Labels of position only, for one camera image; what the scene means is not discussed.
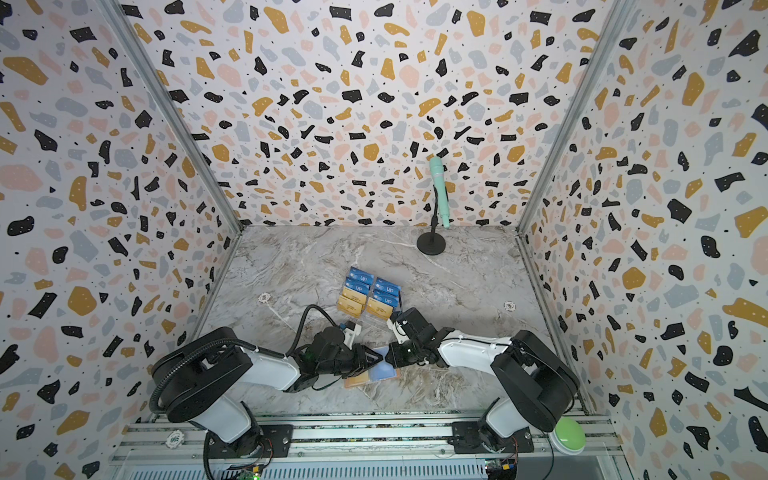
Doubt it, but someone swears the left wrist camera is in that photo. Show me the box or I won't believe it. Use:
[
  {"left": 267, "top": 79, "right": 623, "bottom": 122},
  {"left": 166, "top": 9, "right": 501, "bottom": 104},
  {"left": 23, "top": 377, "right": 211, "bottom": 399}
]
[{"left": 339, "top": 321, "right": 362, "bottom": 342}]

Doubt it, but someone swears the blue card back left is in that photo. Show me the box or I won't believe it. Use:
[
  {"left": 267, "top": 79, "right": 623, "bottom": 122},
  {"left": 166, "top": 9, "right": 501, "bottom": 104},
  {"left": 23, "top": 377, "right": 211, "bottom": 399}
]
[{"left": 348, "top": 267, "right": 375, "bottom": 285}]

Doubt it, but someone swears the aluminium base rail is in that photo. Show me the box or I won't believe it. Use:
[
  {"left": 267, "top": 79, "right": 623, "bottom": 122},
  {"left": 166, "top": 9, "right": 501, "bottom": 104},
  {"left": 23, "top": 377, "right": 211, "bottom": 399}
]
[{"left": 104, "top": 411, "right": 633, "bottom": 479}]

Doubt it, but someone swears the mint green microphone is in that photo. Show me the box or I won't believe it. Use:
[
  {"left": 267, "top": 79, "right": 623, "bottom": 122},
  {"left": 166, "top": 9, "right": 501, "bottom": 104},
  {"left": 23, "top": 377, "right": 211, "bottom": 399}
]
[{"left": 429, "top": 156, "right": 451, "bottom": 229}]

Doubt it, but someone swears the black corrugated cable conduit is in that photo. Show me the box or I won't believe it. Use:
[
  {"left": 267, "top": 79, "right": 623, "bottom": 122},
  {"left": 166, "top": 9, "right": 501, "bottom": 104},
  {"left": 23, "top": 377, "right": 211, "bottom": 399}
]
[{"left": 148, "top": 304, "right": 340, "bottom": 415}]

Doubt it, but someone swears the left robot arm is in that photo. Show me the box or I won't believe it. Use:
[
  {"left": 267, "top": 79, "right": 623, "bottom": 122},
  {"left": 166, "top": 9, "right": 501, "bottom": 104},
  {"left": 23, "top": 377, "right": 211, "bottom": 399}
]
[{"left": 149, "top": 326, "right": 384, "bottom": 459}]

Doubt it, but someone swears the black microphone stand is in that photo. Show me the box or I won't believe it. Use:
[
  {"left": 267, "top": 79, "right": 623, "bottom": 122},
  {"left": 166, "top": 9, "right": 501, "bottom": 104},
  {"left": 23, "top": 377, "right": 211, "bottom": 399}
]
[{"left": 416, "top": 198, "right": 446, "bottom": 256}]

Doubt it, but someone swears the pink leather card holder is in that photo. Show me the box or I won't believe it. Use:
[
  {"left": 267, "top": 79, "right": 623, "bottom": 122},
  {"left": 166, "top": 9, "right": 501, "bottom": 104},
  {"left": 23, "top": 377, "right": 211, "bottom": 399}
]
[{"left": 344, "top": 359, "right": 401, "bottom": 389}]

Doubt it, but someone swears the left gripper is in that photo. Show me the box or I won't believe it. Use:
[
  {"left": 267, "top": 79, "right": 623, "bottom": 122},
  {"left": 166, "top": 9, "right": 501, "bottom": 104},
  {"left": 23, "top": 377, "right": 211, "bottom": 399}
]
[{"left": 320, "top": 343, "right": 387, "bottom": 379}]

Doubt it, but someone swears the blue card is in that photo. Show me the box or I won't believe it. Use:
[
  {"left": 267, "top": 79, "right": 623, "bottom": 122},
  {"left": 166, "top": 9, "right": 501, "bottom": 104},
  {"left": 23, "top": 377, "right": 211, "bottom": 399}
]
[
  {"left": 373, "top": 290, "right": 399, "bottom": 307},
  {"left": 374, "top": 278, "right": 401, "bottom": 296},
  {"left": 344, "top": 278, "right": 370, "bottom": 296},
  {"left": 348, "top": 267, "right": 375, "bottom": 285}
]

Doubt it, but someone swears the gold vip card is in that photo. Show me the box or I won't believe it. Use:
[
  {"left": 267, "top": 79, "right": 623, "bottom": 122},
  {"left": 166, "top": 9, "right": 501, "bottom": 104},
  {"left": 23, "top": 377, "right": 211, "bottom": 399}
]
[
  {"left": 337, "top": 297, "right": 364, "bottom": 318},
  {"left": 366, "top": 298, "right": 393, "bottom": 320},
  {"left": 342, "top": 287, "right": 367, "bottom": 305}
]

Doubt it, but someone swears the blue card back right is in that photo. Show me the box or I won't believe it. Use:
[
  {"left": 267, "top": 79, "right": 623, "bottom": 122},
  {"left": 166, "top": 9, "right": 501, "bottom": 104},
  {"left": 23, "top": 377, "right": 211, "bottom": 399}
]
[{"left": 374, "top": 278, "right": 401, "bottom": 296}]

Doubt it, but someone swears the green push button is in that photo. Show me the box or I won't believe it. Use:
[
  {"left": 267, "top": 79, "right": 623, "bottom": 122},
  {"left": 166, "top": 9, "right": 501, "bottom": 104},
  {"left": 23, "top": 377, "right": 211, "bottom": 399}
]
[{"left": 548, "top": 417, "right": 586, "bottom": 456}]

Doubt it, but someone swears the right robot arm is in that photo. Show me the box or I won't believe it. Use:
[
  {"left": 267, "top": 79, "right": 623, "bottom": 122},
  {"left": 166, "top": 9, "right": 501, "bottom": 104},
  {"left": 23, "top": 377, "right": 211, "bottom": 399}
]
[{"left": 386, "top": 308, "right": 580, "bottom": 453}]

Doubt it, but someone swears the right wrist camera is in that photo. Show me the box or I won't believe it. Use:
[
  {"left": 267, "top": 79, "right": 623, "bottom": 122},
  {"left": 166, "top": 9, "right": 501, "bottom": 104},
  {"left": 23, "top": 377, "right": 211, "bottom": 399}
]
[{"left": 386, "top": 319, "right": 409, "bottom": 344}]

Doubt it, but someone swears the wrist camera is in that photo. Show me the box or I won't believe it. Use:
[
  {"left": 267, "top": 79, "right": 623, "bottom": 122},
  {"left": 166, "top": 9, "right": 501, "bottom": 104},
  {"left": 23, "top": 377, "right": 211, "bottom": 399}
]
[
  {"left": 386, "top": 319, "right": 409, "bottom": 344},
  {"left": 339, "top": 321, "right": 362, "bottom": 342}
]

